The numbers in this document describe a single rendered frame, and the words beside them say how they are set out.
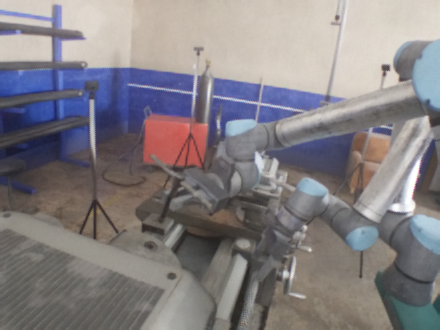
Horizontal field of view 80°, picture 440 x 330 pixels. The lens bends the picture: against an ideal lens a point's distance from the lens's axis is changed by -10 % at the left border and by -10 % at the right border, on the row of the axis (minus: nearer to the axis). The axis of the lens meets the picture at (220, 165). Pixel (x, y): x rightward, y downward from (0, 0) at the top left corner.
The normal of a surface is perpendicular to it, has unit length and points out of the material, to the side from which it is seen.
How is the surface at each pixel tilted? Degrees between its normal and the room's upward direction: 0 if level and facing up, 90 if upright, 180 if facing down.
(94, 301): 0
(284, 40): 90
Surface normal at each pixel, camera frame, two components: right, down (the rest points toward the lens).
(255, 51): -0.28, 0.30
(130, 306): 0.11, -0.93
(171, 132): 0.07, 0.36
